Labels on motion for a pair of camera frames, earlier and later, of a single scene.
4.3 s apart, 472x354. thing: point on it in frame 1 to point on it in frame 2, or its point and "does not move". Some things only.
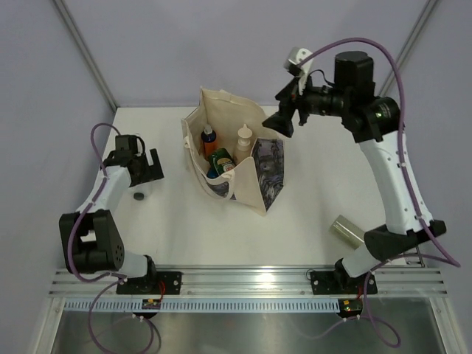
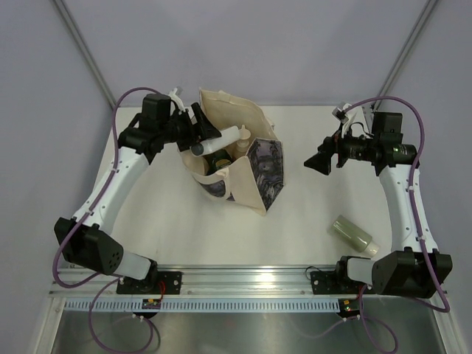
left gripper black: x=152 y=172 to x=206 y=130
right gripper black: x=287 y=96 to x=321 y=161
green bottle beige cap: x=347 y=231 does not move
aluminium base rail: x=420 y=281 does not move
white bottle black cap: x=141 y=191 to x=228 y=136
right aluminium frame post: x=416 y=32 does not move
